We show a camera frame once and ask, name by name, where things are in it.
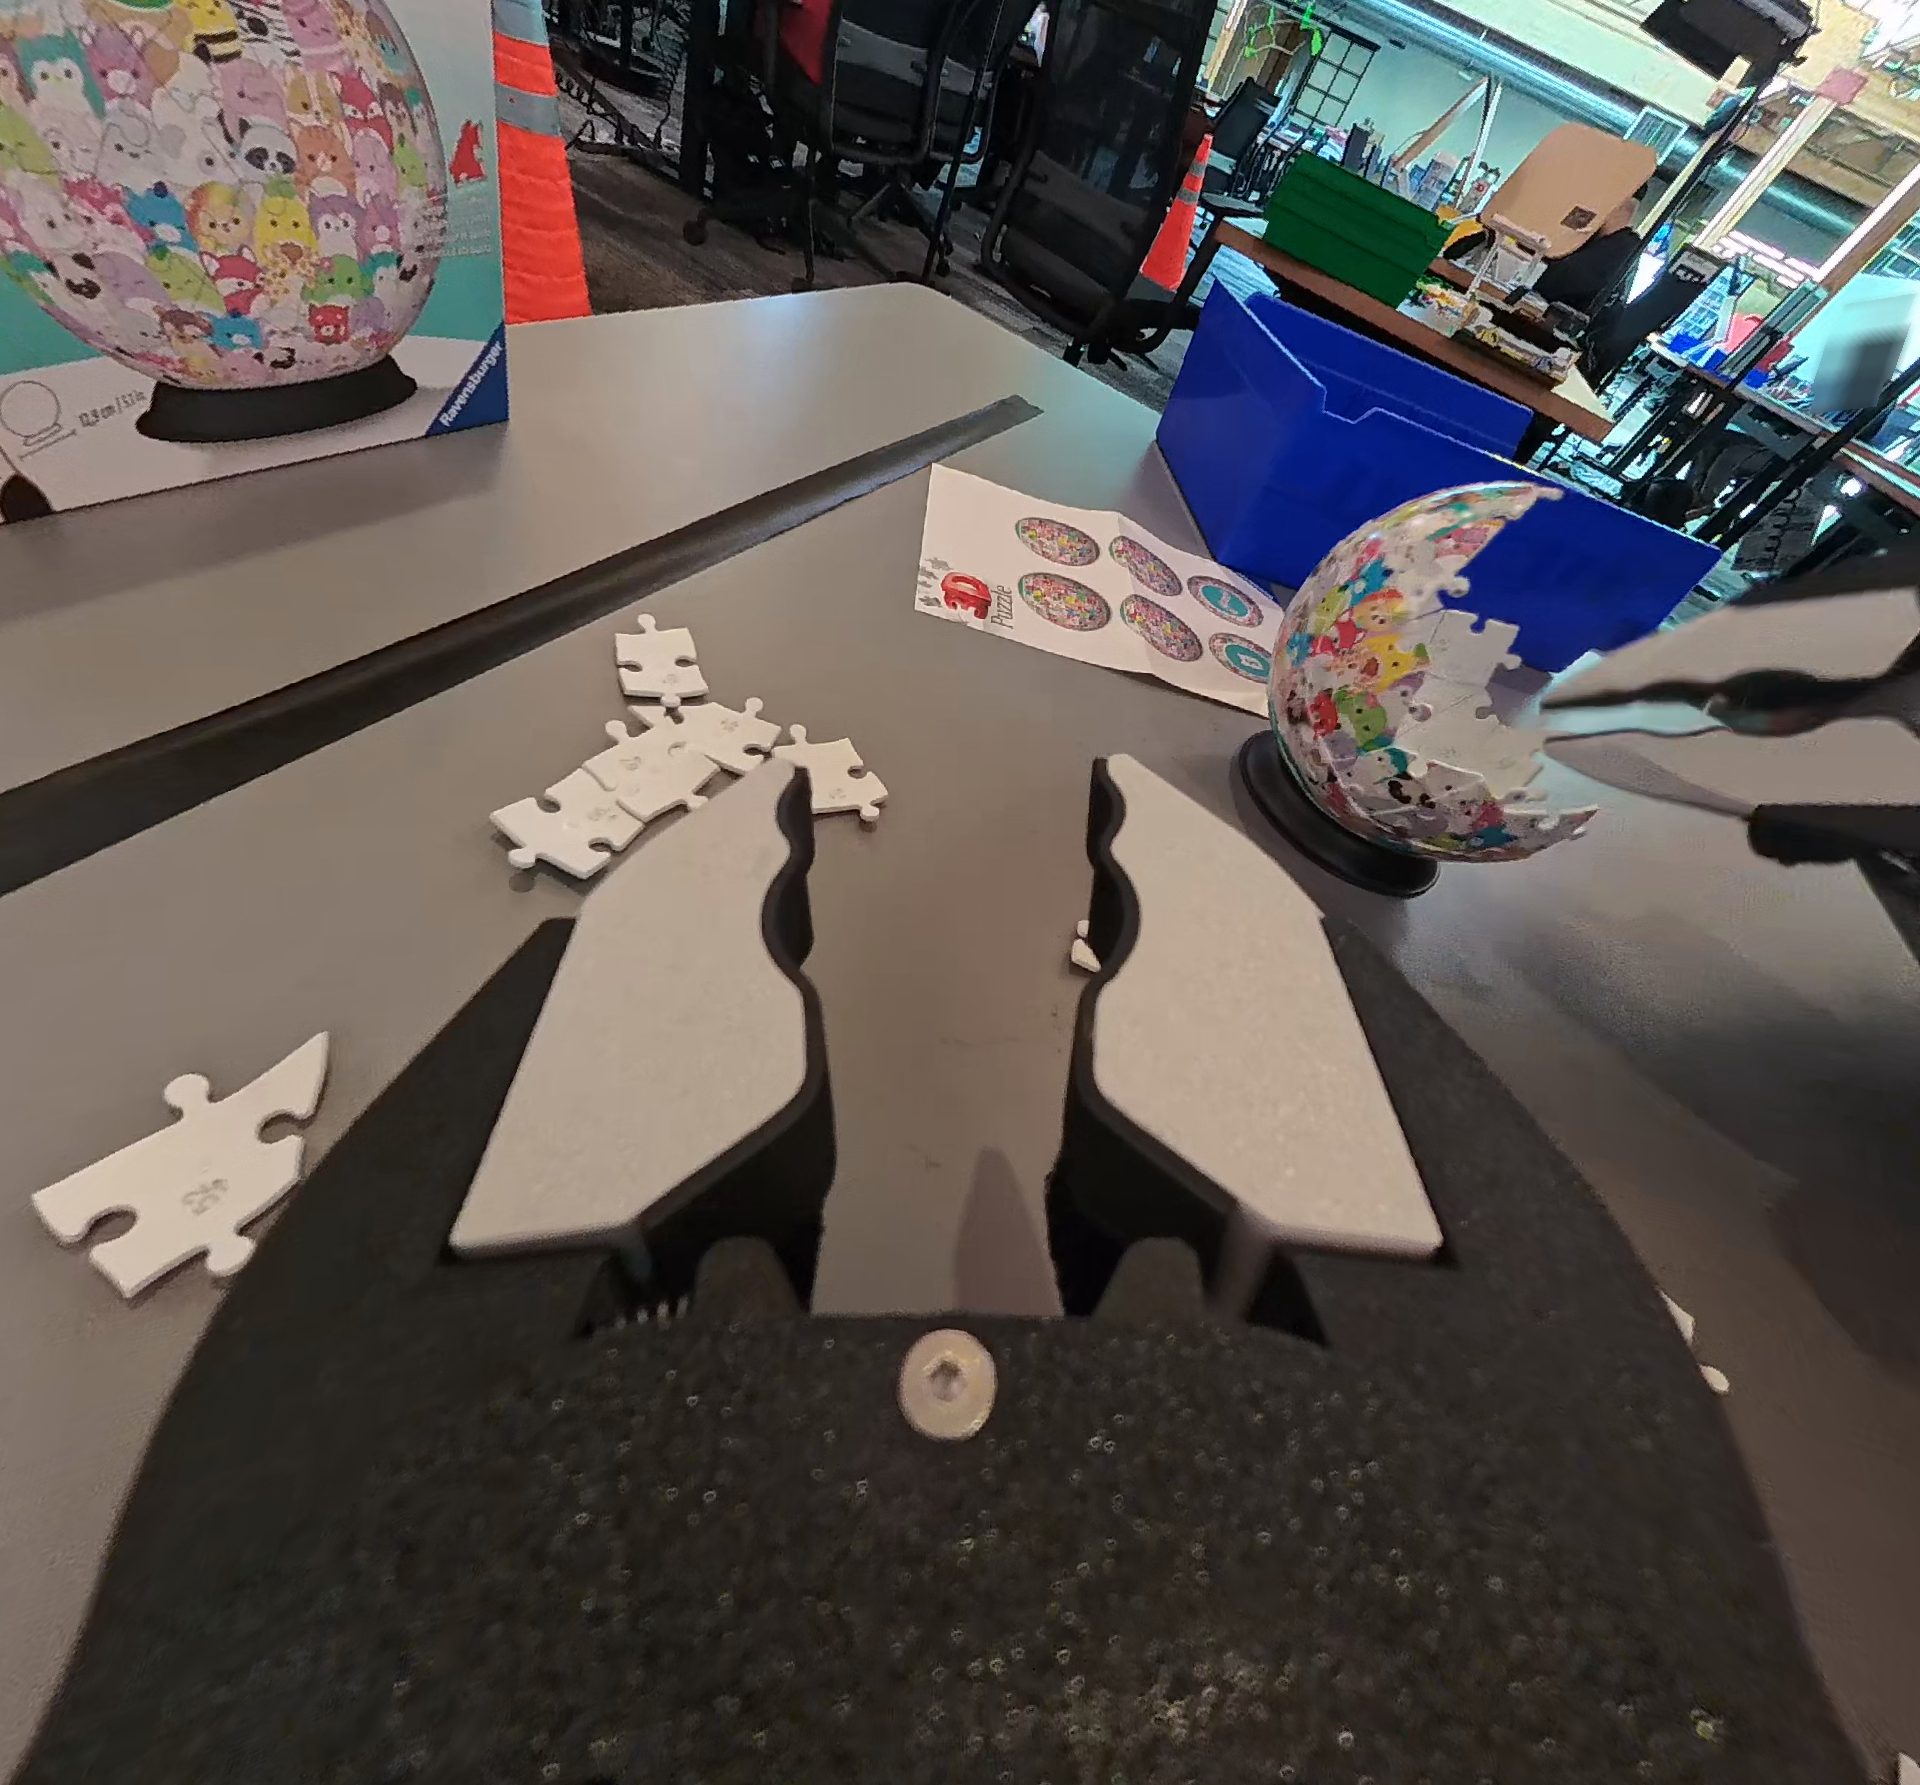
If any pointed white puzzle piece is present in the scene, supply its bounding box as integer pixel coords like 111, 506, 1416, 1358
29, 1031, 332, 1299

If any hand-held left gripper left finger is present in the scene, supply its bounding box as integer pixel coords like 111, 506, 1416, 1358
449, 761, 833, 1332

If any black office chair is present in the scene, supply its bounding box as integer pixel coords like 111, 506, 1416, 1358
982, 0, 1224, 369

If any green bin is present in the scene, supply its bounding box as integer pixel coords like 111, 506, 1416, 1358
1265, 152, 1455, 305

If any blue plastic bin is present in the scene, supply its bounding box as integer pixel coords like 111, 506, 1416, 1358
1156, 278, 1727, 662

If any cardboard sheet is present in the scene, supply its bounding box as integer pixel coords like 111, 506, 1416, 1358
1482, 121, 1659, 260

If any orange traffic cone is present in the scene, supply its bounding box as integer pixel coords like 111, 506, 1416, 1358
1142, 134, 1212, 293
487, 0, 596, 326

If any cluster of loose puzzle pieces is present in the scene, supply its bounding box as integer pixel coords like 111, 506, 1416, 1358
491, 612, 892, 882

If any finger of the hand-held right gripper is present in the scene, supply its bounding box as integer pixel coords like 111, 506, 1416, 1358
1541, 583, 1920, 730
1546, 716, 1920, 820

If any brown desk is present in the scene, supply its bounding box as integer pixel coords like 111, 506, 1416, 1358
1218, 216, 1613, 469

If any black ball stand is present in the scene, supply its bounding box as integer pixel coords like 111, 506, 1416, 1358
1237, 737, 1444, 897

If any office chair with red cover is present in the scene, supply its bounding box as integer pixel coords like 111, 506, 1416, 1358
681, 0, 1036, 290

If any printed puzzle box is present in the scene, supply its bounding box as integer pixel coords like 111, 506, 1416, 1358
0, 0, 513, 522

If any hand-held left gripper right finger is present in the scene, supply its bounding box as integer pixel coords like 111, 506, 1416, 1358
1049, 754, 1449, 1332

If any partly built puzzle ball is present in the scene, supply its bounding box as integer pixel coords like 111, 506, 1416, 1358
1268, 478, 1598, 866

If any black overhead lamp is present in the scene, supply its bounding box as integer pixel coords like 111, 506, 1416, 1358
1641, 0, 1817, 82

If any puzzle instruction sheet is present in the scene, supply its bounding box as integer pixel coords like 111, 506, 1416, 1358
916, 464, 1291, 686

